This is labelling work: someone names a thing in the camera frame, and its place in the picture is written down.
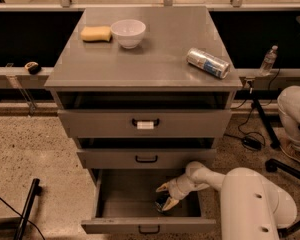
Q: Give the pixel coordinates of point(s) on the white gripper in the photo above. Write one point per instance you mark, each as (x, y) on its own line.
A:
(181, 188)

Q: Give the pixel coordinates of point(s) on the grey drawer cabinet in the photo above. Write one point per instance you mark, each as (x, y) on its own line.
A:
(152, 76)

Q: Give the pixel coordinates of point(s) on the blue pepsi can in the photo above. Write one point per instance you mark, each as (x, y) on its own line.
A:
(160, 202)

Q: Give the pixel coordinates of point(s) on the white bowl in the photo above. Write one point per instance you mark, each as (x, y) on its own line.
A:
(128, 33)

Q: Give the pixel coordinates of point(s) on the black stand leg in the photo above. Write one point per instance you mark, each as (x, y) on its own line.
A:
(34, 191)

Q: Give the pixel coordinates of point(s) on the grey top drawer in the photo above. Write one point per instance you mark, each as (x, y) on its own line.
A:
(114, 123)

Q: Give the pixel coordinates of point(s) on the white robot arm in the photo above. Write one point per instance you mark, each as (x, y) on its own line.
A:
(252, 207)

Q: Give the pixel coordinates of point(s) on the grey middle drawer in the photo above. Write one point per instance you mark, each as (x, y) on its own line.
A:
(143, 158)

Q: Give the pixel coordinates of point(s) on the black power adapter with cable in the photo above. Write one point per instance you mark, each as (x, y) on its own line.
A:
(253, 141)

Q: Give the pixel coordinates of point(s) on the black yellow tape measure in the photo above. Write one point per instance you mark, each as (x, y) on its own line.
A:
(32, 68)

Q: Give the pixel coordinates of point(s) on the yellow sponge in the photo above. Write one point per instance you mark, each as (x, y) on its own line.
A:
(99, 33)

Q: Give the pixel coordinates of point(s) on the black office chair base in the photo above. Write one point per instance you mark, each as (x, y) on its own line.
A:
(272, 165)

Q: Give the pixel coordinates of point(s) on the clear plastic water bottle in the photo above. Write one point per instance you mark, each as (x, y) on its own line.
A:
(268, 61)

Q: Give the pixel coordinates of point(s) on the person in beige trousers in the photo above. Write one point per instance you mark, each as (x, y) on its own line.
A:
(289, 112)

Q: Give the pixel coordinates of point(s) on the grey open bottom drawer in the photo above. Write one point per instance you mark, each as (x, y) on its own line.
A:
(125, 203)

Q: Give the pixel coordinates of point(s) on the silver blue energy drink can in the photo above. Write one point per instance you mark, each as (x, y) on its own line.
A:
(208, 63)

